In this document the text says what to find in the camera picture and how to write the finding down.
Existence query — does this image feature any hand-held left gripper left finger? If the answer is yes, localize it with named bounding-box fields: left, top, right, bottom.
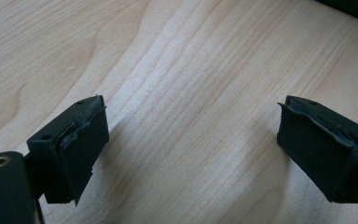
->
left=26, top=94, right=110, bottom=207

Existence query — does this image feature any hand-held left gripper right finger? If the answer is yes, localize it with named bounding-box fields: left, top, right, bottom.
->
left=276, top=94, right=358, bottom=204

